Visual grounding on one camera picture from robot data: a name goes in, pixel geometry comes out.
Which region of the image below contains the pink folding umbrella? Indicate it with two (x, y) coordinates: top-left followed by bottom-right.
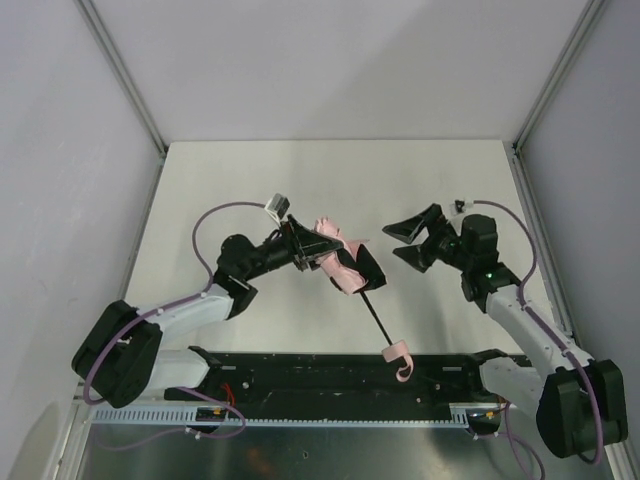
(314, 217), (415, 383)

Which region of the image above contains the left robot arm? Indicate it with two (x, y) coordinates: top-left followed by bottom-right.
(72, 217), (343, 408)

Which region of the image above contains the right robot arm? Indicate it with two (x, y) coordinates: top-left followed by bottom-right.
(382, 201), (629, 462)

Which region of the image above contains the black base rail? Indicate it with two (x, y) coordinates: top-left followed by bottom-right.
(195, 352), (497, 419)

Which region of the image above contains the grey cable duct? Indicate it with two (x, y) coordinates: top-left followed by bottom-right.
(89, 403), (499, 428)

